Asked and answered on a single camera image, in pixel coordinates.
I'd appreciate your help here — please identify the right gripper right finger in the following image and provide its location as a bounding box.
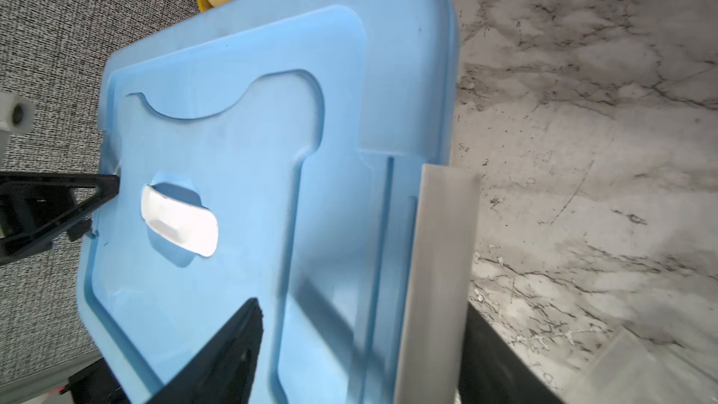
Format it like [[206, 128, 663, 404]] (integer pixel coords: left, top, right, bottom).
[[458, 305, 561, 404]]

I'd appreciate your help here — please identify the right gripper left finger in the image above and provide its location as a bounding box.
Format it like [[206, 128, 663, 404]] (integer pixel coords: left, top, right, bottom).
[[150, 297, 264, 404]]

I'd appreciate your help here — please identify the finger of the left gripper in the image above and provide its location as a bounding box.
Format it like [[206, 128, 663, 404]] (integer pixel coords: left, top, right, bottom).
[[1, 172, 120, 266]]

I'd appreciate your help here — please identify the white plastic storage bin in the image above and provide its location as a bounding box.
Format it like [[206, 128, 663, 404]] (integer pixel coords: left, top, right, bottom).
[[394, 165, 481, 403]]

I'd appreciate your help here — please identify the blue plastic bin lid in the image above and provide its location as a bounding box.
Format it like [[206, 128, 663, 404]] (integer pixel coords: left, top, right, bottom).
[[77, 0, 459, 403]]

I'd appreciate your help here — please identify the blue-capped test tube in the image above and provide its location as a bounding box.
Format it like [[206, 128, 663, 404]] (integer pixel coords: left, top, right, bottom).
[[562, 329, 717, 403]]

